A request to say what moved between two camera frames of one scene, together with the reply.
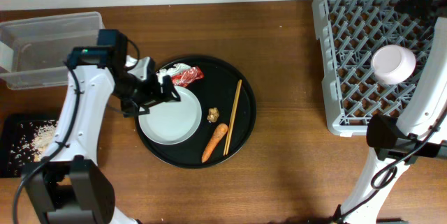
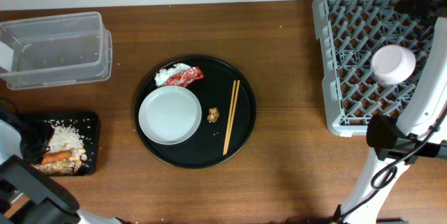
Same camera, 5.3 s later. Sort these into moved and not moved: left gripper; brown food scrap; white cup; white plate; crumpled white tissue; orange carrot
Moved: left gripper; orange carrot
Not moved: white plate; white cup; brown food scrap; crumpled white tissue
